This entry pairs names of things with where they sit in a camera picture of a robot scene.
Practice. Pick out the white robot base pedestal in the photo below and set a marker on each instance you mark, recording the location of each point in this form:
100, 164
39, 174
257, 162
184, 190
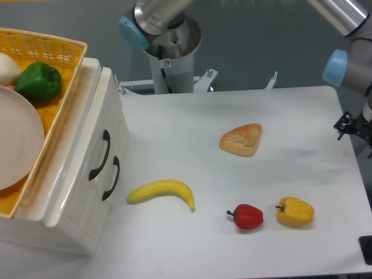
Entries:
171, 56

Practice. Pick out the white drawer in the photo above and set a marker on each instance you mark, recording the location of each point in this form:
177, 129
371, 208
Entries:
79, 215

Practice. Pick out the yellow banana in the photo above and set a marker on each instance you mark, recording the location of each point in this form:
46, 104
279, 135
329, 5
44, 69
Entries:
162, 187

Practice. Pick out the black object at table edge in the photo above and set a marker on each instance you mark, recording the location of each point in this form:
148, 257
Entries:
365, 243

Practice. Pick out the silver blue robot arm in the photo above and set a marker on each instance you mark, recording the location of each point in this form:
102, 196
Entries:
350, 69

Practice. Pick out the white drawer cabinet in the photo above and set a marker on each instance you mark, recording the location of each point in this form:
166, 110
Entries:
28, 225

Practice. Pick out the white round vegetable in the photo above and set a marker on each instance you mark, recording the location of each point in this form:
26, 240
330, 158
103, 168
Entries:
10, 70

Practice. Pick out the green bell pepper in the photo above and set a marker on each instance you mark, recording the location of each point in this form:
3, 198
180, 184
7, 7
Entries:
39, 82

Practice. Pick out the yellow woven basket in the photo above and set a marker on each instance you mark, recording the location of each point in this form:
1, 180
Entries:
66, 55

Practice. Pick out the triangular bread pastry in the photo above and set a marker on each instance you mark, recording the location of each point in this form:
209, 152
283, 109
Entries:
242, 141

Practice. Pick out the pink plate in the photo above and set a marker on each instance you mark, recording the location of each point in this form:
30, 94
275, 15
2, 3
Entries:
22, 137

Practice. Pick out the yellow bell pepper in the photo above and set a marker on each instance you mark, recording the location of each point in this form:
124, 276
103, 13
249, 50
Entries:
294, 212

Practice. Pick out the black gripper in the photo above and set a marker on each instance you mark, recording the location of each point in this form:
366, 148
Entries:
357, 126

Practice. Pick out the red bell pepper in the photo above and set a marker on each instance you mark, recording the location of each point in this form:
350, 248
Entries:
247, 217

